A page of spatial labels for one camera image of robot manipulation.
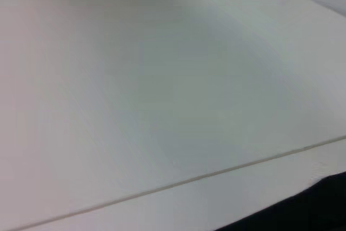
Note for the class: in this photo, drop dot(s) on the black shirt with FREE print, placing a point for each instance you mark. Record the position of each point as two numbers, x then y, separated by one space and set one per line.
311 206

